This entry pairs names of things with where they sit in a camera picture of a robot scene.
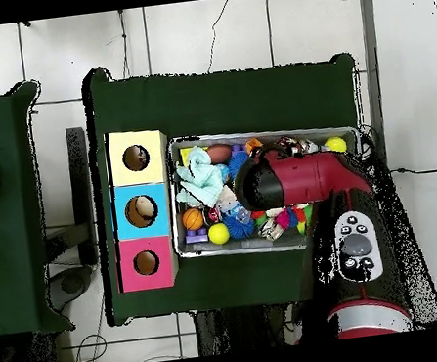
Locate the wooden box with three holes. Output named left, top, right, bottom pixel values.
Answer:
left=101, top=125, right=186, bottom=294

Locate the mint green cloth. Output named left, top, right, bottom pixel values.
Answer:
left=169, top=143, right=228, bottom=210

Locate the blue spiky rubber ball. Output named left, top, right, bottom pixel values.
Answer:
left=225, top=150, right=253, bottom=181

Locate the orange mini basketball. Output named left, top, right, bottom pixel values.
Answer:
left=181, top=205, right=206, bottom=232

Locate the orange plastic compartment tray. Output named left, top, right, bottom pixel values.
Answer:
left=243, top=136, right=266, bottom=155

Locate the yellow ball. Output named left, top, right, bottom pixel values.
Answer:
left=206, top=221, right=232, bottom=246
left=323, top=135, right=349, bottom=156

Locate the wire mesh bin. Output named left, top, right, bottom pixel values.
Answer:
left=160, top=113, right=372, bottom=267

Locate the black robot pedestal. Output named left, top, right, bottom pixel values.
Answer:
left=193, top=298, right=307, bottom=357

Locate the black cable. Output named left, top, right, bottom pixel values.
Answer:
left=388, top=162, right=437, bottom=180

